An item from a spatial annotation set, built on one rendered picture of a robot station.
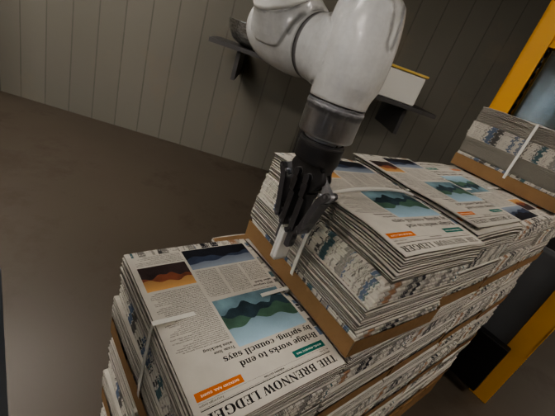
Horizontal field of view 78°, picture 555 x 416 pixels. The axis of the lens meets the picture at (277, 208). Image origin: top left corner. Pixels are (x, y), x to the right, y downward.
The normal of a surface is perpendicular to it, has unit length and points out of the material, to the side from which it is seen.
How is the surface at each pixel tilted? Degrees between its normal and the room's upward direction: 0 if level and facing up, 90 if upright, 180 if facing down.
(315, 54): 94
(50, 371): 0
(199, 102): 90
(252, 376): 0
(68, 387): 0
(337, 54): 91
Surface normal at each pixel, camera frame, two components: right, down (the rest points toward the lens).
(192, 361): 0.30, -0.86
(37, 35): 0.00, 0.45
